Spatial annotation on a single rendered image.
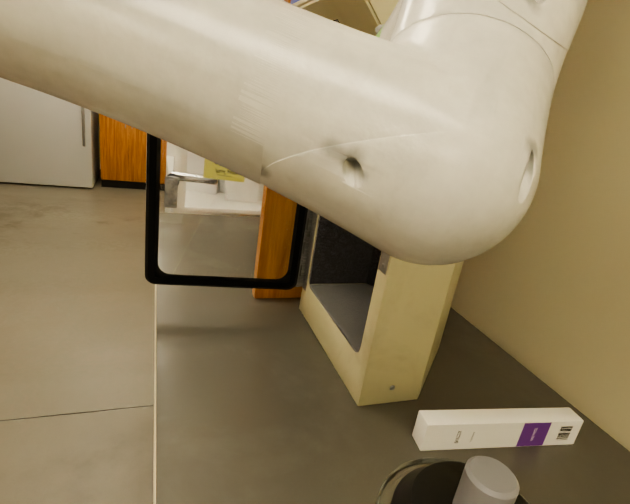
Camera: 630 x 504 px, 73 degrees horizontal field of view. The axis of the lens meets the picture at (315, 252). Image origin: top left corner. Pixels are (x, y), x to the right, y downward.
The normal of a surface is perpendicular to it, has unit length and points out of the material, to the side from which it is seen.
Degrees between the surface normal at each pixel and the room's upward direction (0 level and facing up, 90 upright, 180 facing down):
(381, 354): 90
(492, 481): 0
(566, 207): 90
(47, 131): 90
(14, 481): 0
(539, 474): 0
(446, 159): 80
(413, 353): 90
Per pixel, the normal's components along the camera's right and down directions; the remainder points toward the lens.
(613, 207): -0.93, -0.02
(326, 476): 0.15, -0.93
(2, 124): 0.32, 0.37
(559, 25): 0.60, 0.07
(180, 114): -0.28, 0.72
